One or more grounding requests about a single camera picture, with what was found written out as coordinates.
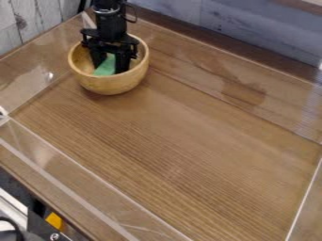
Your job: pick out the brown wooden bowl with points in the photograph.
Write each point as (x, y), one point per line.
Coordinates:
(109, 84)

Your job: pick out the green rectangular block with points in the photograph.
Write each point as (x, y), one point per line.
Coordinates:
(107, 67)

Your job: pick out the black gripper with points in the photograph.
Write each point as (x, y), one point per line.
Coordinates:
(109, 38)

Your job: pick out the clear acrylic tray wall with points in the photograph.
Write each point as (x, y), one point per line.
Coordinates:
(91, 204)

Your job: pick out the black device with screw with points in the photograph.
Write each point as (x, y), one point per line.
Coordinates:
(43, 229)

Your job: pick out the yellow label block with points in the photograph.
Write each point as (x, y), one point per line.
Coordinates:
(55, 220)

